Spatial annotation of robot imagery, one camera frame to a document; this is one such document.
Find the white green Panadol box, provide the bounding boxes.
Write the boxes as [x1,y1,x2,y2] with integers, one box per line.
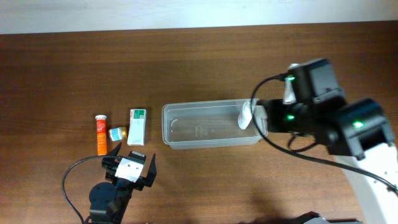
[127,109,147,146]

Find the dark bottle white cap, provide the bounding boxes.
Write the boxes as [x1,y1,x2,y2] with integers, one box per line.
[283,75,297,105]

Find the small jar gold lid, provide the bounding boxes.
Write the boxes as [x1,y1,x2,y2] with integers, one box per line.
[108,126,127,142]

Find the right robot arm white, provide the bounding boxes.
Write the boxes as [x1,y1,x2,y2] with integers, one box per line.
[256,96,397,223]

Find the white spray bottle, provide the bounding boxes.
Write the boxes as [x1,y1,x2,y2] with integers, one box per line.
[238,99,257,129]

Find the clear plastic container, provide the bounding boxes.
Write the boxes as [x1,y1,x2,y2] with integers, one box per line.
[162,99,267,149]

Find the orange tablet tube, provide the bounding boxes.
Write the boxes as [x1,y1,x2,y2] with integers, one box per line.
[95,114,108,156]

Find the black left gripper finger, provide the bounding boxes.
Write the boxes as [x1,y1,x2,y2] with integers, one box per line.
[107,142,122,156]
[143,154,157,187]

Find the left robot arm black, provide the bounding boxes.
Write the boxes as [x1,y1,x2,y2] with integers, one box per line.
[84,144,157,223]

